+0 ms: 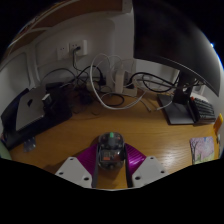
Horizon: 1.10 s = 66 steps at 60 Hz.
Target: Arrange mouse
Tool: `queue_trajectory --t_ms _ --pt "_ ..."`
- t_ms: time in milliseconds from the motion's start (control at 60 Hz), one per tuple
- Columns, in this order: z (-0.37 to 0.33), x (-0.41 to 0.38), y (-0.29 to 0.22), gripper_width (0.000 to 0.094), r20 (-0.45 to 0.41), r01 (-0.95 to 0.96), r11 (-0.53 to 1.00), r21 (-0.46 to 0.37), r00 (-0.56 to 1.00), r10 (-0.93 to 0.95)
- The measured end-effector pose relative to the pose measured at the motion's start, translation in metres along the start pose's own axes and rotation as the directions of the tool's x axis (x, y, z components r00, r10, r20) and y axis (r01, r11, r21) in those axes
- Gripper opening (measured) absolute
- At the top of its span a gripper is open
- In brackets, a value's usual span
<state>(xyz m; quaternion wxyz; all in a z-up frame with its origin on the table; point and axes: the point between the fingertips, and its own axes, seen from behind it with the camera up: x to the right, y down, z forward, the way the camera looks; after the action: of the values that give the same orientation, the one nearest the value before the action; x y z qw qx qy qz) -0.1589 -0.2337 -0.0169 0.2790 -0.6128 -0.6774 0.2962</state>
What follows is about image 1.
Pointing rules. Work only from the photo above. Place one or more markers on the pale green jug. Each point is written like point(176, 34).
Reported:
point(4, 153)

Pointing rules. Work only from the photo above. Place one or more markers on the white power strip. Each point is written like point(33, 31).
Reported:
point(119, 81)

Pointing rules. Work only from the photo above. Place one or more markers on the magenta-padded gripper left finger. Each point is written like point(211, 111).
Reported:
point(87, 160)

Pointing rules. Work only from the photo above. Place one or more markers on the cherry blossom print mouse pad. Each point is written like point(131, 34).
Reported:
point(202, 149)

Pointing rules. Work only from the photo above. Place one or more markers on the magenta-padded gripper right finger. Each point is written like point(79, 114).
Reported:
point(135, 160)

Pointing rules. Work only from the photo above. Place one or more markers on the wooden wall shelf unit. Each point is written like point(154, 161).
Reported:
point(73, 10)

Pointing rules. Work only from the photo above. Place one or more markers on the black curved monitor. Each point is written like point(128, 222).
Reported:
point(166, 33)

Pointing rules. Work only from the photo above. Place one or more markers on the transparent computer mouse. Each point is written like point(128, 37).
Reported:
point(111, 150)

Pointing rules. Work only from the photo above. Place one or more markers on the small metal bracket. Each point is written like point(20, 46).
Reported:
point(29, 144)

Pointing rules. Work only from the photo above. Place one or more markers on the silver mini computer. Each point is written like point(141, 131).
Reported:
point(30, 108)

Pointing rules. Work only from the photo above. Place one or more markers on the black mechanical keyboard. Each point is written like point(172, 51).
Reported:
point(204, 110)

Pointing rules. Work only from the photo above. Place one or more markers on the black dock box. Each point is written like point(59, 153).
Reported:
point(56, 111)

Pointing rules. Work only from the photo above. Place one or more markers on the white wall socket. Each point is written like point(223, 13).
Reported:
point(70, 50)

